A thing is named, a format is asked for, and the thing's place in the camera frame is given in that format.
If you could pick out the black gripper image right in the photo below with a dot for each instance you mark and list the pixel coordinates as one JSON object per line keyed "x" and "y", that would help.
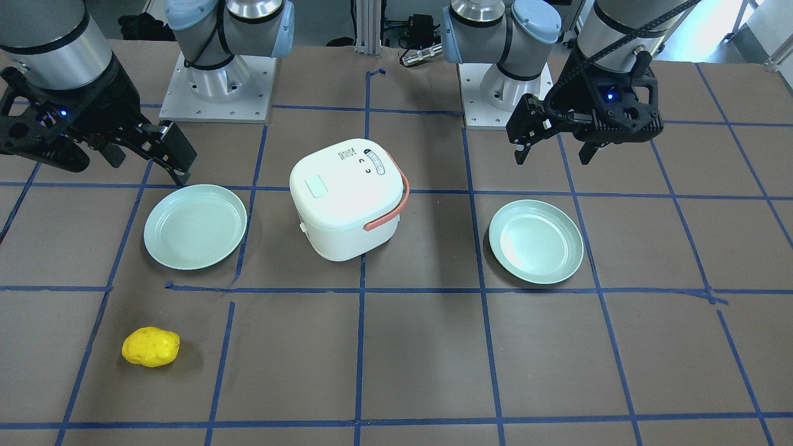
{"x": 580, "y": 93}

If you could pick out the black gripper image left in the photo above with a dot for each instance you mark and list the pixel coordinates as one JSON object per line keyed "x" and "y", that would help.
{"x": 106, "y": 99}

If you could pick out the white rice cooker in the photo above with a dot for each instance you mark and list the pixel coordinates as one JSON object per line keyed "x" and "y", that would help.
{"x": 349, "y": 197}

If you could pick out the mint green plate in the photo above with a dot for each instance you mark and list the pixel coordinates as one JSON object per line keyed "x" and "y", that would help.
{"x": 195, "y": 227}
{"x": 536, "y": 241}

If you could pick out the silver metal cylinder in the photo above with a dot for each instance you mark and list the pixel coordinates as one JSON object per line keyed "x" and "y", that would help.
{"x": 412, "y": 58}

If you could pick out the black power adapter box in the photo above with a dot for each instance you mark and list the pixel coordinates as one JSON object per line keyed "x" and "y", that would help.
{"x": 420, "y": 29}

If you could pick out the yellow toy potato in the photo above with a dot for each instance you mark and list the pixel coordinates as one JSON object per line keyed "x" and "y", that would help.
{"x": 151, "y": 347}

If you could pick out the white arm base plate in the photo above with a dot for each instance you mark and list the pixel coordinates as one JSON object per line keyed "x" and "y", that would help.
{"x": 489, "y": 97}
{"x": 237, "y": 93}

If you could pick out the aluminium profile post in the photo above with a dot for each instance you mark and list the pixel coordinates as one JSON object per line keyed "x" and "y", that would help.
{"x": 368, "y": 27}

